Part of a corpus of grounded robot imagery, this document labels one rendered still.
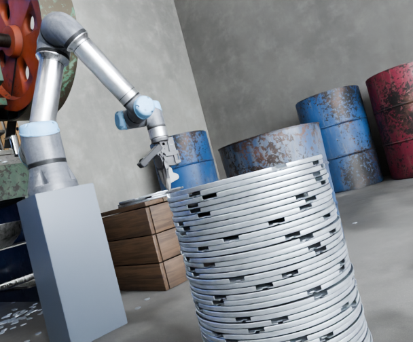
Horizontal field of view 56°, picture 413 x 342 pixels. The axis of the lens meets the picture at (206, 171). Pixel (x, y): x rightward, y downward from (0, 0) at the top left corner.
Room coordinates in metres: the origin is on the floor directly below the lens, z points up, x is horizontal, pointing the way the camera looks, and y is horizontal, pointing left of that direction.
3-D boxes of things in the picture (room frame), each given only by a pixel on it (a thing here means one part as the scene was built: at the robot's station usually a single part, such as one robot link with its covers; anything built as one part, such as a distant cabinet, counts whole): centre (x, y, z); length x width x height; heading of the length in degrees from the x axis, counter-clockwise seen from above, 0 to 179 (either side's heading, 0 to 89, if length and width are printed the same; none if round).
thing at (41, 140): (1.22, 0.48, 0.62); 0.13 x 0.12 x 0.14; 30
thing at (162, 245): (1.75, 0.28, 0.18); 0.40 x 0.38 x 0.35; 47
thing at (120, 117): (1.49, 0.23, 0.68); 0.11 x 0.11 x 0.08; 30
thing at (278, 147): (1.57, -0.28, 0.24); 0.42 x 0.42 x 0.48
